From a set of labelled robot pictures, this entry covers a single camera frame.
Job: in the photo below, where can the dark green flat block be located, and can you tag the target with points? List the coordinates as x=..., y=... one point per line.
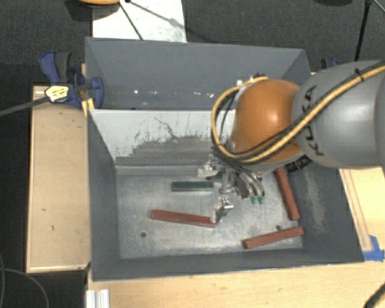
x=192, y=185

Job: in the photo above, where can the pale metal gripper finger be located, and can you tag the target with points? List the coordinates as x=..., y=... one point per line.
x=208, y=169
x=222, y=208

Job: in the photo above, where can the red-brown flat block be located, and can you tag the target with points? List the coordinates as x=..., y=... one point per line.
x=272, y=237
x=183, y=218
x=287, y=194

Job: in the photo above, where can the grey metal bin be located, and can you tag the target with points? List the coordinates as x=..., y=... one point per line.
x=167, y=75

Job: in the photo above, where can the pale wood board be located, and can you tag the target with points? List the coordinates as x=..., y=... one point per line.
x=57, y=178

